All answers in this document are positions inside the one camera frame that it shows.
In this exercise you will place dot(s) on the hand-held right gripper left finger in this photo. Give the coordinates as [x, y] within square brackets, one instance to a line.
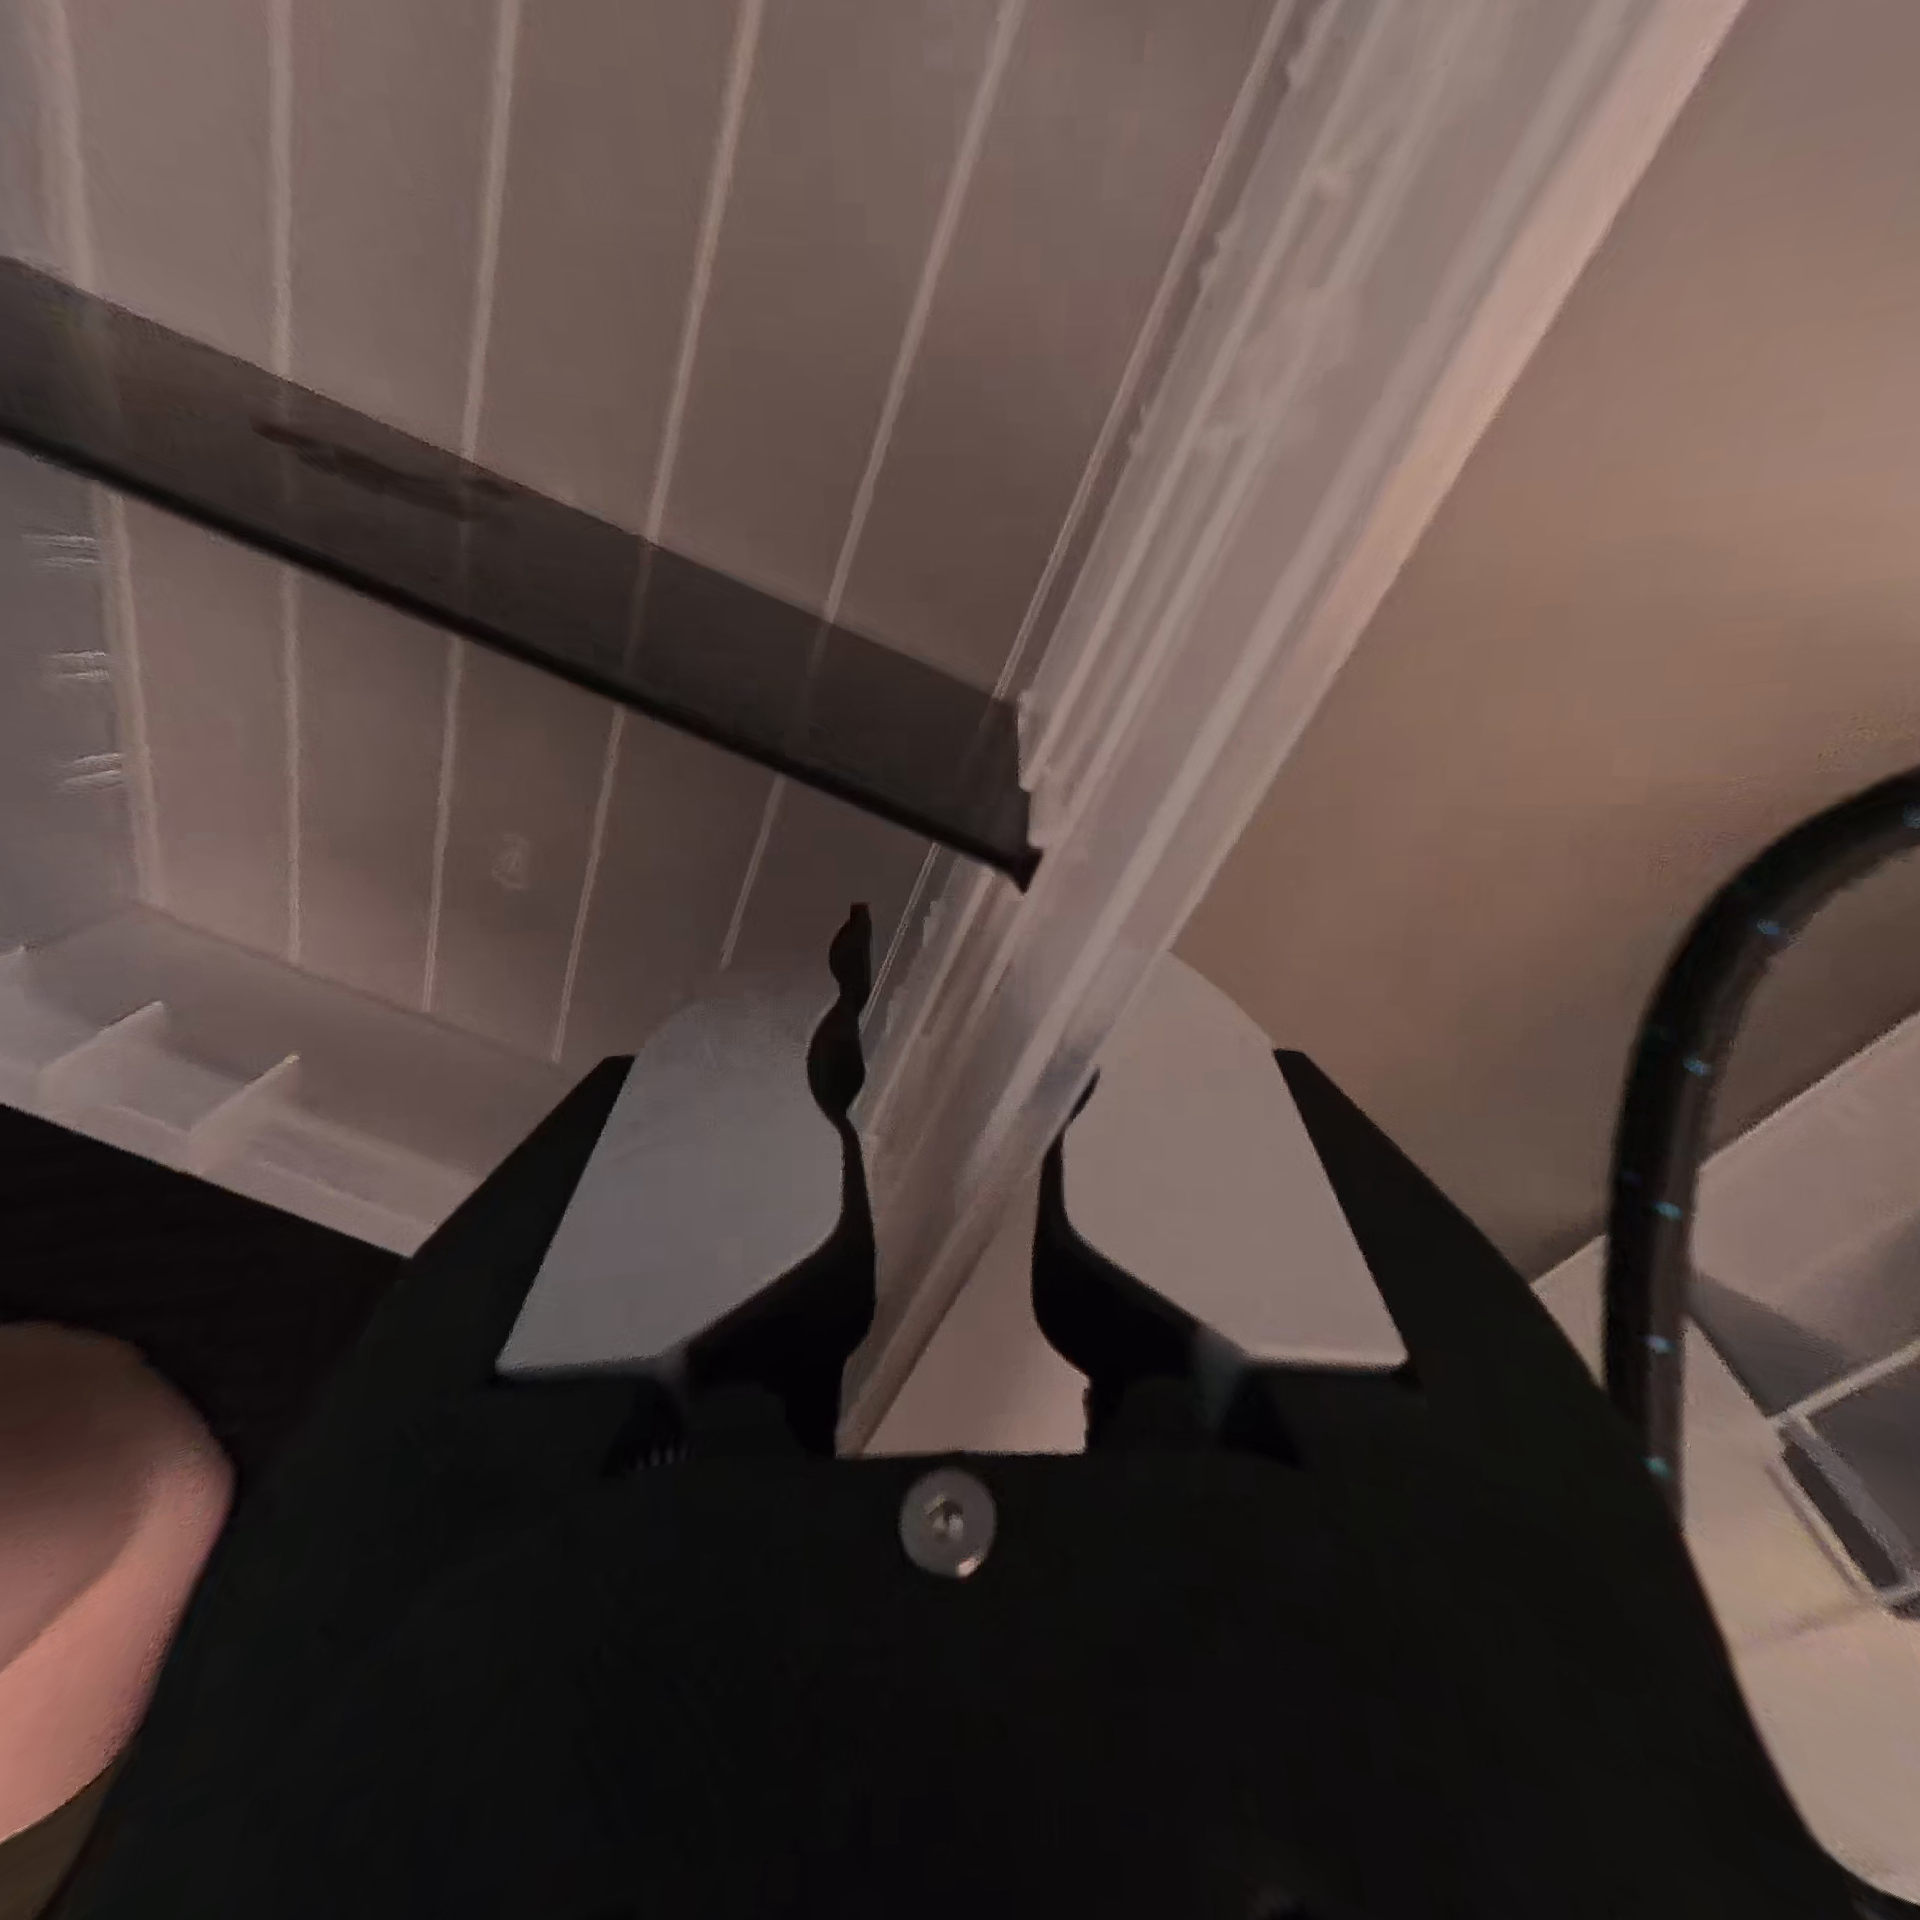
[706, 1185]

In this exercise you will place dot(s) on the clear plastic storage bin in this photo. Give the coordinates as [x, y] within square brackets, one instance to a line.
[841, 225]

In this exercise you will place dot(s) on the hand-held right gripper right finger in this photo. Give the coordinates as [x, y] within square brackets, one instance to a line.
[1215, 1200]

